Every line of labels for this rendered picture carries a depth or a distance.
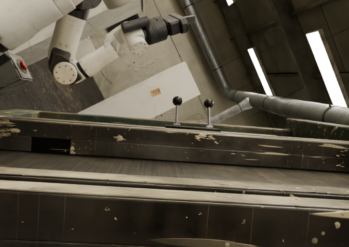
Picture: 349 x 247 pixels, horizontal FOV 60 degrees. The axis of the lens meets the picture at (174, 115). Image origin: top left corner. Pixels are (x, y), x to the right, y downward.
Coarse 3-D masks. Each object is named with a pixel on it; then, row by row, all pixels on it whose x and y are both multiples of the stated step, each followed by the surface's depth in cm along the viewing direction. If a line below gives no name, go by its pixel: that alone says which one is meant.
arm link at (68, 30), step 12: (60, 24) 98; (72, 24) 98; (84, 24) 101; (60, 36) 99; (72, 36) 99; (60, 48) 100; (72, 48) 101; (60, 60) 99; (60, 72) 100; (72, 72) 101
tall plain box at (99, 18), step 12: (132, 0) 319; (144, 0) 335; (96, 12) 307; (108, 12) 322; (120, 12) 348; (132, 12) 377; (96, 24) 348; (108, 24) 377; (36, 36) 304; (48, 36) 305; (84, 36) 379; (24, 48) 304; (36, 48) 325; (48, 48) 350; (24, 60) 352; (36, 60) 382
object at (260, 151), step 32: (0, 128) 67; (32, 128) 67; (64, 128) 67; (96, 128) 68; (128, 128) 68; (160, 128) 73; (192, 160) 70; (224, 160) 70; (256, 160) 71; (288, 160) 71; (320, 160) 72
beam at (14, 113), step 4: (0, 112) 106; (4, 112) 108; (8, 112) 109; (12, 112) 111; (16, 112) 112; (20, 112) 113; (24, 112) 115; (28, 112) 117; (32, 112) 121; (36, 112) 124; (12, 116) 104; (16, 116) 106; (24, 116) 113; (28, 116) 116; (32, 116) 120; (36, 116) 125
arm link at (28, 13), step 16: (0, 0) 45; (16, 0) 45; (32, 0) 45; (48, 0) 46; (0, 16) 45; (16, 16) 45; (32, 16) 46; (48, 16) 47; (0, 32) 45; (16, 32) 46; (32, 32) 48; (0, 48) 47; (0, 64) 52
